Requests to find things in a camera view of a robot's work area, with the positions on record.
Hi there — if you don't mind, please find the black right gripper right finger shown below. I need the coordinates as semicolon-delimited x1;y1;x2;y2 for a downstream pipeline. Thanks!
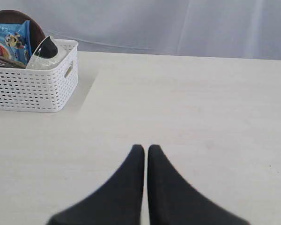
147;144;249;225

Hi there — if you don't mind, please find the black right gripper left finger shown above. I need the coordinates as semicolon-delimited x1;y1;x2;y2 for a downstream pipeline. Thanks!
47;144;145;225

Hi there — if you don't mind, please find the brown wooden chopstick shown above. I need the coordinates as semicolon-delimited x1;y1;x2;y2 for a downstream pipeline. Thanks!
0;60;19;68
0;56;26;69

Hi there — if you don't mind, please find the white perforated plastic basket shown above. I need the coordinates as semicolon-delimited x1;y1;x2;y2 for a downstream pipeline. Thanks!
0;39;79;113

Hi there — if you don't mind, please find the glossy ceramic bowl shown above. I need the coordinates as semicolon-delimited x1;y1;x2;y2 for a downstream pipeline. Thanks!
26;36;67;70

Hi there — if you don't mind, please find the brown round wooden plate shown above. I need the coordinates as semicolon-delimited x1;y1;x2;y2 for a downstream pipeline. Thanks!
0;10;45;53

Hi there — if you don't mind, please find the blue chips snack bag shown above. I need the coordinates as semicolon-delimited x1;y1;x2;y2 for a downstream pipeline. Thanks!
0;20;32;65

